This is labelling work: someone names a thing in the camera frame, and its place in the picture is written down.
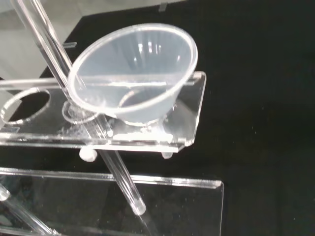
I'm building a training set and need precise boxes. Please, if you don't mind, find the black cloth bench cover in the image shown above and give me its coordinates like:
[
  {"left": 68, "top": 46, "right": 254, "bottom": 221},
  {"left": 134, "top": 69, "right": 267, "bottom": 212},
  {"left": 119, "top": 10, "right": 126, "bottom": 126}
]
[{"left": 0, "top": 0, "right": 315, "bottom": 236}]

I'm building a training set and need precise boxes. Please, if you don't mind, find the clear acrylic funnel stand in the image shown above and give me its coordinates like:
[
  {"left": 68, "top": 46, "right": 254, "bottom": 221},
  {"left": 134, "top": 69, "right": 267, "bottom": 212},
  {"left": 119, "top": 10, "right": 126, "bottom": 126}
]
[{"left": 0, "top": 0, "right": 224, "bottom": 236}]

